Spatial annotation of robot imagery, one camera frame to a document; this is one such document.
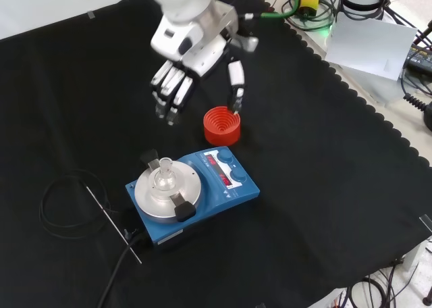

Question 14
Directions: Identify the black power adapter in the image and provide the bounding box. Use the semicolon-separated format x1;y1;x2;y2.
402;43;432;73

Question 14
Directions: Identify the black cloth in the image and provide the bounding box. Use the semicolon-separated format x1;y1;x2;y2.
0;0;432;308

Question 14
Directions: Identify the heater with blue base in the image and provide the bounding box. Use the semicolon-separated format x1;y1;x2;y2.
125;146;261;252

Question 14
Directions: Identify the red stepped plastic ring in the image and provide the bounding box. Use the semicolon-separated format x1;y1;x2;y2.
202;106;242;146

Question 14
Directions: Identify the green cable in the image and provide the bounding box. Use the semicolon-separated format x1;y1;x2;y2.
259;0;302;20

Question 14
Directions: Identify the black coiled cable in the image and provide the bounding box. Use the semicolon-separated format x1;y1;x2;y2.
400;68;432;132

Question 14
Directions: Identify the thin black probe cable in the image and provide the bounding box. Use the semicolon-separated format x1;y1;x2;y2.
39;174;119;240

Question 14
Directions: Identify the thin metal probe rod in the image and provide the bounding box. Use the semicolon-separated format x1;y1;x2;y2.
85;186;143;265

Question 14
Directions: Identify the thick black power cable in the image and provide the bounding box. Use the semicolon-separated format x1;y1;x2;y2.
96;229;146;308

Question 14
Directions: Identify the black cable bundle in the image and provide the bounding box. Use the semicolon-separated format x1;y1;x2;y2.
346;263;432;308

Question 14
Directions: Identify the pale board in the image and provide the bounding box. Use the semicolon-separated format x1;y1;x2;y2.
324;11;419;83

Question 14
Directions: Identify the clear round-bottom flask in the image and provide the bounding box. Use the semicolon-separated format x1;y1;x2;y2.
151;157;178;197

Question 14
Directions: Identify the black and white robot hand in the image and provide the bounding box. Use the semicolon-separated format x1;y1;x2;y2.
149;16;260;127

